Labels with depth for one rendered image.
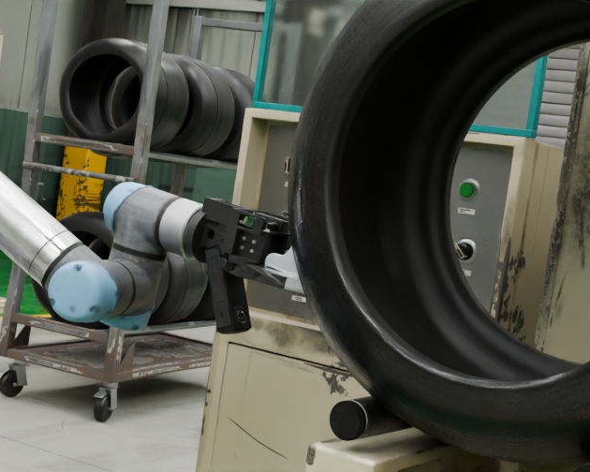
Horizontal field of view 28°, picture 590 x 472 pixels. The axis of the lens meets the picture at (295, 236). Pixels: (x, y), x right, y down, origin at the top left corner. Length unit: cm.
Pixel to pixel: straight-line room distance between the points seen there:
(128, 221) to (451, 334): 45
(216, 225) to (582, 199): 48
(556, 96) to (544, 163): 882
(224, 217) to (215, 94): 395
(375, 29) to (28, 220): 51
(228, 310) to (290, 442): 61
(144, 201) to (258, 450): 68
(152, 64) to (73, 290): 353
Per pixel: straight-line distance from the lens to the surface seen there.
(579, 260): 158
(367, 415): 131
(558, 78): 1079
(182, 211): 154
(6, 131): 1240
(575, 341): 158
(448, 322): 153
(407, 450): 138
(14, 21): 1250
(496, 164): 194
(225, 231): 152
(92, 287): 145
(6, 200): 153
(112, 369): 501
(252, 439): 213
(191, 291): 548
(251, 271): 145
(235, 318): 151
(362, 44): 131
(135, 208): 158
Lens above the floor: 116
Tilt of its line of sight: 3 degrees down
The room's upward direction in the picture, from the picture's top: 8 degrees clockwise
